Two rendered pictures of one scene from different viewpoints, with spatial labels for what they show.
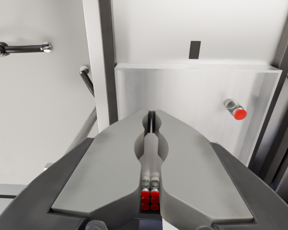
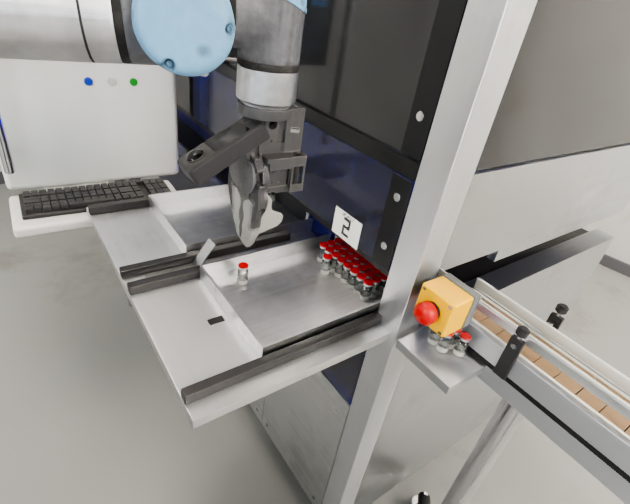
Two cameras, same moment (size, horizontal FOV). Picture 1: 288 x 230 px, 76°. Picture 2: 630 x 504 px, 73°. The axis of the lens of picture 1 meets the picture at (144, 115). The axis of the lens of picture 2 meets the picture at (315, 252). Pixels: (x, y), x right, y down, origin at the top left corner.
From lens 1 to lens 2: 0.57 m
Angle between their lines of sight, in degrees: 45
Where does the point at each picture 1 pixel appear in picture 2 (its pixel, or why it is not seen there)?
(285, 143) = not seen: hidden behind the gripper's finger
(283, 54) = (189, 273)
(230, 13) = (178, 313)
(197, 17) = (191, 329)
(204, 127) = (274, 286)
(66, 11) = not seen: outside the picture
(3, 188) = (559, 437)
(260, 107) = (232, 264)
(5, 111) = not seen: outside the picture
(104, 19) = (228, 374)
